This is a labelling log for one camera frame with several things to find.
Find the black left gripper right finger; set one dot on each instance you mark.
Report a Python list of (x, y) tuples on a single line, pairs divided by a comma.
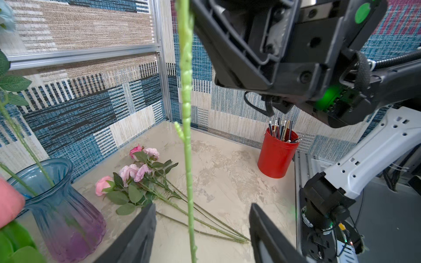
[(268, 242)]

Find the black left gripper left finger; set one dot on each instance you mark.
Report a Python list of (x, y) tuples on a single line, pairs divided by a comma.
[(134, 244)]

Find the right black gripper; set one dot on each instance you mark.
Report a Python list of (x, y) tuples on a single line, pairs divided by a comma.
[(280, 48)]

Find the large light pink rose stem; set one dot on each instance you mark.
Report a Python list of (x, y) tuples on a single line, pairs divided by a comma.
[(108, 187)]

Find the light pink carnation stem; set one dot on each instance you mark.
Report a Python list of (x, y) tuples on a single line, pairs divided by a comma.
[(131, 172)]

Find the pink carnation twin stem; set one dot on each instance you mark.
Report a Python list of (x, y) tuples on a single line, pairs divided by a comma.
[(238, 239)]

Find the pink peony cluster stem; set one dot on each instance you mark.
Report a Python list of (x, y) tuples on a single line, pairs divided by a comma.
[(185, 20)]

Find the hot pink rose stem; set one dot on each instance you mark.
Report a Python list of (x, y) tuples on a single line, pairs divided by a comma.
[(135, 151)]

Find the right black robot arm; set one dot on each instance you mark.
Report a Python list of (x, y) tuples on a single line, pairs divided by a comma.
[(335, 114)]

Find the purple blue glass vase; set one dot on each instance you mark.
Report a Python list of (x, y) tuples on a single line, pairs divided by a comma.
[(71, 227)]

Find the red cup with pens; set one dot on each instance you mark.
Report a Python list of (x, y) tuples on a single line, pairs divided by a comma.
[(279, 146)]

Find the tulip bunch pink yellow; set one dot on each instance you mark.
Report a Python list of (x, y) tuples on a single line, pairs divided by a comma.
[(17, 245)]

